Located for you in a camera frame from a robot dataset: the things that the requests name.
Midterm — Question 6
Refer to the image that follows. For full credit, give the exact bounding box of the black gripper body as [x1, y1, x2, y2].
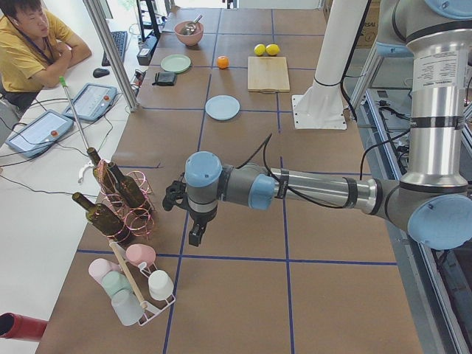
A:
[190, 211, 214, 232]

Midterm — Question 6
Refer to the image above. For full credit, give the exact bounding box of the light blue plate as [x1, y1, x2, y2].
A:
[205, 95, 240, 121]

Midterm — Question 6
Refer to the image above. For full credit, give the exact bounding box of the orange fruit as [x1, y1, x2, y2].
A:
[217, 55, 229, 69]

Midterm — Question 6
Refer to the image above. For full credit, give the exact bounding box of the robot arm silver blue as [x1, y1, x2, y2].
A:
[181, 1, 471, 250]

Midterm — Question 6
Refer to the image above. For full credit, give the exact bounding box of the light green plate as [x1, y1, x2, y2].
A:
[161, 54, 192, 74]

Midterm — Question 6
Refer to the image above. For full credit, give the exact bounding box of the pink cup upper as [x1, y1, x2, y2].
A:
[125, 243, 156, 266]

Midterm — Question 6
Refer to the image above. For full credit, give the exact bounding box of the white cup right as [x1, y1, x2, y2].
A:
[148, 270, 174, 301]

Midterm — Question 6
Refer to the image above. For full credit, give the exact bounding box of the dark wine bottle middle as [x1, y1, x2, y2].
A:
[107, 162, 152, 215]

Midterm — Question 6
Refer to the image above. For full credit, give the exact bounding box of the pale green cup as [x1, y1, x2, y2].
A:
[101, 271, 132, 298]

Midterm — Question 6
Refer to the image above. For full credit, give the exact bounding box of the dark wine bottle front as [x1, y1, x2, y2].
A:
[72, 192, 135, 246]

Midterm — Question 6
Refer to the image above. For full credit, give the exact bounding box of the pale blue cup bottom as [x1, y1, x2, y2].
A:
[111, 289, 145, 326]

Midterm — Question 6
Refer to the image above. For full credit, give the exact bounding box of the pale pink cup left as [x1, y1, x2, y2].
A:
[88, 258, 122, 285]

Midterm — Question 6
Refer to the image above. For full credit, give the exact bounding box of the dark wine bottle upright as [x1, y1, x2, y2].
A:
[86, 147, 116, 195]

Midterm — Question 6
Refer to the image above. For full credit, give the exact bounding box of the metal reacher stick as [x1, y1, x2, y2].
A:
[59, 76, 92, 184]

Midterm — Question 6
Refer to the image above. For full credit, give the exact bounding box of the bamboo cutting board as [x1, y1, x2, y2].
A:
[248, 56, 291, 93]

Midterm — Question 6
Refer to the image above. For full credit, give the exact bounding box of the teach pendant tablet far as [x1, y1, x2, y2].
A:
[72, 83, 118, 122]

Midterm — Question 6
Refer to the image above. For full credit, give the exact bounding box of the teach pendant tablet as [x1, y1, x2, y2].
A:
[72, 83, 118, 122]
[6, 110, 73, 158]

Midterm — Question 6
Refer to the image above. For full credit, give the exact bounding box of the black computer mouse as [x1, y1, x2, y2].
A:
[92, 68, 110, 78]

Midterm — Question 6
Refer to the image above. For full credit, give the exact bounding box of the pink bowl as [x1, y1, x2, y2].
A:
[174, 21, 204, 46]

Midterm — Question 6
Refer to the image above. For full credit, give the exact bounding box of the teach pendant tablet near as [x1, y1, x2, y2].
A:
[6, 110, 73, 158]

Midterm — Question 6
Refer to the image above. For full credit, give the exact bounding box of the yellow lemon near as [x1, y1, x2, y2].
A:
[254, 44, 266, 57]

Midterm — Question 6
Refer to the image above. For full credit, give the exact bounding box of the yellow lemon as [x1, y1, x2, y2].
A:
[254, 44, 266, 57]
[265, 44, 280, 56]

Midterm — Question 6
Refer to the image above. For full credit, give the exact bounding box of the yellow lemon far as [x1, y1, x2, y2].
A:
[265, 44, 280, 56]

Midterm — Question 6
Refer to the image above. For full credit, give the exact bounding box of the metal scoop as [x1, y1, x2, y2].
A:
[180, 14, 203, 35]

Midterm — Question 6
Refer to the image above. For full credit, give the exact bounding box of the black keyboard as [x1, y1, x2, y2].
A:
[101, 31, 128, 66]

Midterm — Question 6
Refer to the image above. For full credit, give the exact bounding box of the red cylinder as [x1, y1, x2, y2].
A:
[1, 313, 48, 342]

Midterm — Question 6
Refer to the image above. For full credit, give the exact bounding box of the person in yellow shirt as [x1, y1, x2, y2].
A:
[1, 1, 91, 111]

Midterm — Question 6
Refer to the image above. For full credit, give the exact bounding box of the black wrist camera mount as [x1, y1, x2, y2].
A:
[162, 173, 188, 212]

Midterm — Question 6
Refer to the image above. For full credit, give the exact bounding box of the white wire cup rack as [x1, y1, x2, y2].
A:
[102, 242, 176, 326]

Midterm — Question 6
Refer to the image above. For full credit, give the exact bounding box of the copper wire bottle rack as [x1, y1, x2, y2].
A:
[94, 159, 155, 240]

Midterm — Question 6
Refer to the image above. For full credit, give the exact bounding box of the wooden rod handle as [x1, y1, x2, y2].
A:
[109, 242, 148, 310]

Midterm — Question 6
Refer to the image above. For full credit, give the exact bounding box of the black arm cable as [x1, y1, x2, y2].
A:
[235, 132, 410, 209]

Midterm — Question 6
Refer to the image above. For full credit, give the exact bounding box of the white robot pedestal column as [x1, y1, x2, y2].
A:
[292, 0, 369, 130]

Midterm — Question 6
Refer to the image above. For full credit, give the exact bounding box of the aluminium frame post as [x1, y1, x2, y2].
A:
[83, 0, 139, 112]

